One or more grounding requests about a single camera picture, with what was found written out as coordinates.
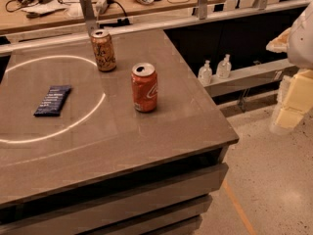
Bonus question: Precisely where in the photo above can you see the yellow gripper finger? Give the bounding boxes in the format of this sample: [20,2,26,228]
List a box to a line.
[266,28,291,53]
[275,70,313,129]

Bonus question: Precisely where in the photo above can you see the red coke can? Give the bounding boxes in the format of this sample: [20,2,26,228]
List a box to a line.
[131,63,157,113]

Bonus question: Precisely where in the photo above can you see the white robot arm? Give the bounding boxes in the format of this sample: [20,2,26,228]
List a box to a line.
[266,2,313,134]

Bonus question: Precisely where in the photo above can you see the tan sparkling water can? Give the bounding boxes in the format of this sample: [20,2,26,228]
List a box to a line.
[91,29,116,71]

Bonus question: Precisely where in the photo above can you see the grey cabinet drawers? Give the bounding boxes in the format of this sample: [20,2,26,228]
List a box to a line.
[1,150,228,235]

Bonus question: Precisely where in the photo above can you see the metal railing bar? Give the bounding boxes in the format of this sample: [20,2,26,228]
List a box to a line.
[0,0,313,56]

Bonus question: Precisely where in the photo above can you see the dark blue snack bar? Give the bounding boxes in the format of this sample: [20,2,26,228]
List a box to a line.
[33,85,71,117]

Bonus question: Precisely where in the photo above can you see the grey metal bracket post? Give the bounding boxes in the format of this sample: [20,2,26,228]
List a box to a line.
[79,0,98,35]

